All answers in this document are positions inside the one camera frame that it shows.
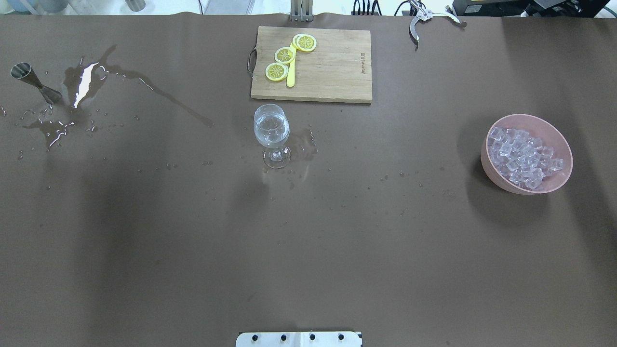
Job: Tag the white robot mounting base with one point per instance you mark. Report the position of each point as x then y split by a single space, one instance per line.
300 339

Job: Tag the steel double jigger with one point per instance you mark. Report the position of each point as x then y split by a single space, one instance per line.
24 72

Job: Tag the clear ice cubes pile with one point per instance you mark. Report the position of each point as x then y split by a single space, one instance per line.
521 159

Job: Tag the yellow plastic knife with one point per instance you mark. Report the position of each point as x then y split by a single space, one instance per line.
290 80

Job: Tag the clear wine glass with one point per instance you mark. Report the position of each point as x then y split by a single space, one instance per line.
272 129

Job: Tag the lemon slice far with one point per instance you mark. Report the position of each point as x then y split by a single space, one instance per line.
304 42

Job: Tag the lemon slice middle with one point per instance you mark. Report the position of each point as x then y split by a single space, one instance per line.
285 55

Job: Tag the metal reacher grabber tool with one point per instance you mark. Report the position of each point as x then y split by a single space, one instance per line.
423 14

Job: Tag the aluminium frame post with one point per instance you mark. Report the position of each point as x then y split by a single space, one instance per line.
301 11

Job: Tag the lemon slice near handle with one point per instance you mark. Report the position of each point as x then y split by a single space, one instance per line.
276 71

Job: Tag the bamboo cutting board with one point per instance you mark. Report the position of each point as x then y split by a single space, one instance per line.
338 70

